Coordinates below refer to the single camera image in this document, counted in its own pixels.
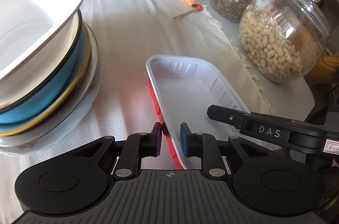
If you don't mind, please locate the white plastic tray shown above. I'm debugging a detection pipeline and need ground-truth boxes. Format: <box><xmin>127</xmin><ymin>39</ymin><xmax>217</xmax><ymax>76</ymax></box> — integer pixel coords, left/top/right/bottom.
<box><xmin>146</xmin><ymin>55</ymin><xmax>248</xmax><ymax>169</ymax></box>

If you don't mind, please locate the white bowl with black rim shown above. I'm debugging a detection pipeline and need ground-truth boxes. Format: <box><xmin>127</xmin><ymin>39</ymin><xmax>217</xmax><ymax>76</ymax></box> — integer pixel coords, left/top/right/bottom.
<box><xmin>1</xmin><ymin>10</ymin><xmax>82</xmax><ymax>114</ymax></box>

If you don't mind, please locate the blue bowl with yellow rim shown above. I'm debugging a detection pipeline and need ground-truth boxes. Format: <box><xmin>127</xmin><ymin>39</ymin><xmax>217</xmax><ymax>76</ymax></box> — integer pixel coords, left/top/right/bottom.
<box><xmin>1</xmin><ymin>24</ymin><xmax>91</xmax><ymax>136</ymax></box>

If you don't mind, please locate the white plastic bowl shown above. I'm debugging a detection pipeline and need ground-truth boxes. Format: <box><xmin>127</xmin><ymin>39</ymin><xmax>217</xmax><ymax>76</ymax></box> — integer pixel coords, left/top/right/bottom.
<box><xmin>1</xmin><ymin>0</ymin><xmax>83</xmax><ymax>79</ymax></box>

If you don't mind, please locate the red plastic tray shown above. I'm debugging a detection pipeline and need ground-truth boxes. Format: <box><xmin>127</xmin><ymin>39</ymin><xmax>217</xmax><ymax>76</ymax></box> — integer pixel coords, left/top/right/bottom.
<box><xmin>148</xmin><ymin>78</ymin><xmax>184</xmax><ymax>169</ymax></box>

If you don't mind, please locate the white scalloped plate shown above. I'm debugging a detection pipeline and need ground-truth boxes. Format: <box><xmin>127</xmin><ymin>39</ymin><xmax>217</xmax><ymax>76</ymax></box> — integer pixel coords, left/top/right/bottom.
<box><xmin>0</xmin><ymin>59</ymin><xmax>104</xmax><ymax>156</ymax></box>

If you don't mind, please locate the large glass jar of peanuts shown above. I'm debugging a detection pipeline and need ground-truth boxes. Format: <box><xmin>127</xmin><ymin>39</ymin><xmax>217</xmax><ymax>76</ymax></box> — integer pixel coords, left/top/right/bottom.
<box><xmin>238</xmin><ymin>0</ymin><xmax>330</xmax><ymax>83</ymax></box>

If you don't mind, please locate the white fringed table cloth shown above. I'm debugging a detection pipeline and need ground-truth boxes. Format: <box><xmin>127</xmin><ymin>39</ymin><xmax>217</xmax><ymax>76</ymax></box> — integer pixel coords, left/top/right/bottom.
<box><xmin>1</xmin><ymin>0</ymin><xmax>273</xmax><ymax>223</ymax></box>

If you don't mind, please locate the wooden stick with red tip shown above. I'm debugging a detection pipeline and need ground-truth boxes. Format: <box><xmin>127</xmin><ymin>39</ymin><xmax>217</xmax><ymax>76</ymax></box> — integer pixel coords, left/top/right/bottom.
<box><xmin>174</xmin><ymin>4</ymin><xmax>203</xmax><ymax>20</ymax></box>

